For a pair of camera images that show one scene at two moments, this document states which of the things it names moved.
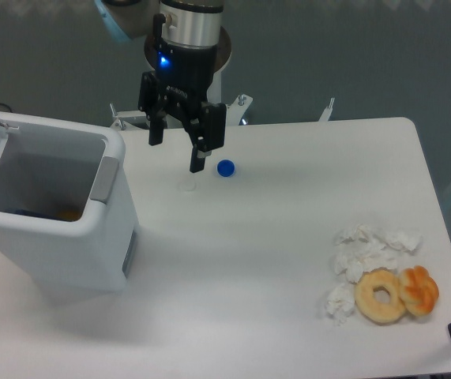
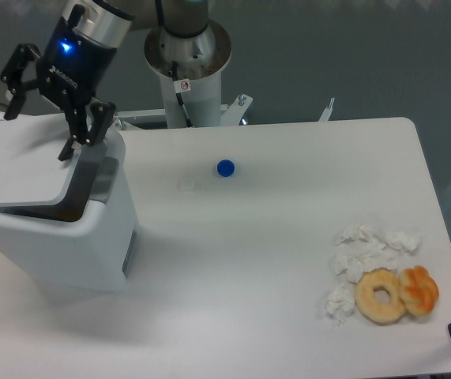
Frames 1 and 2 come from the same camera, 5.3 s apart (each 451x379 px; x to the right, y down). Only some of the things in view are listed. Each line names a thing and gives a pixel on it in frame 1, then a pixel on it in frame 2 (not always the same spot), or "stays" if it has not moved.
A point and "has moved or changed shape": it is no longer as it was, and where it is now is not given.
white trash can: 54,196 has moved or changed shape
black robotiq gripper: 184,75 → 73,65
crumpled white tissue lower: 340,303 stays
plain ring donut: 364,294 stays
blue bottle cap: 225,167 stays
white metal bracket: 327,111 stays
